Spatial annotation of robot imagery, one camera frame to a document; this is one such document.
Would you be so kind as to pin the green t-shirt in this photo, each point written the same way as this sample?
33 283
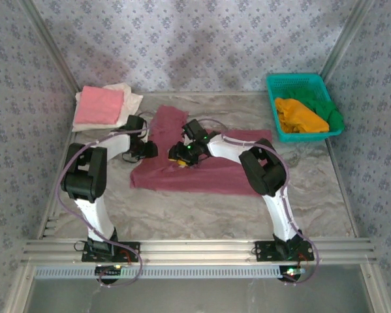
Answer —
332 117

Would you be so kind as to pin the cream folded t-shirt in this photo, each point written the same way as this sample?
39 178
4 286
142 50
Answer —
131 101

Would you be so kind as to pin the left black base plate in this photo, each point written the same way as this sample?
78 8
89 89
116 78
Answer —
134 246

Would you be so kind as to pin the teal plastic basket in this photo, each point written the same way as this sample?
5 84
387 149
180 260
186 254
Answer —
296 83

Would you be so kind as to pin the orange t-shirt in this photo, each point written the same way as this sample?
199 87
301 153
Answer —
303 118

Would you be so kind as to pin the right controller board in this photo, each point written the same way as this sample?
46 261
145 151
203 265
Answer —
291 271

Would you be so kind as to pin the right aluminium frame post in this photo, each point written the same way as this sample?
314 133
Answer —
348 39

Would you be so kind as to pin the controller board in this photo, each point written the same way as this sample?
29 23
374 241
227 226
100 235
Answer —
291 271
108 270

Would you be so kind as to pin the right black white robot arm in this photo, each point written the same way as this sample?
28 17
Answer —
263 169

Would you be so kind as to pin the pink folded t-shirt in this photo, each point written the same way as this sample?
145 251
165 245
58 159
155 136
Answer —
99 104

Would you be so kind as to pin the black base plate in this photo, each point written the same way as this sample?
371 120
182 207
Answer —
263 256
134 246

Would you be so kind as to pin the maroon printed t-shirt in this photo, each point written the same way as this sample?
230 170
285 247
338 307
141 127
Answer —
208 179

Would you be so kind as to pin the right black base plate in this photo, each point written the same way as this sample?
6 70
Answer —
263 256

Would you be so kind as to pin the left aluminium frame post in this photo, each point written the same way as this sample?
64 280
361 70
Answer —
50 42

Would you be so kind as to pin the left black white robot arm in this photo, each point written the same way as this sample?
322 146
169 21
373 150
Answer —
84 176

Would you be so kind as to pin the aluminium frame leg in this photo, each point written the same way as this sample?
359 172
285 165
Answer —
374 290
19 290

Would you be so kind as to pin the aluminium mounting rail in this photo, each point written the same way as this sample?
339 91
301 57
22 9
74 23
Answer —
198 251

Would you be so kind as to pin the aluminium frame post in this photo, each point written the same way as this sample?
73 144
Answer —
50 42
348 39

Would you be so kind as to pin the left controller board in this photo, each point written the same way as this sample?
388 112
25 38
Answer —
108 270

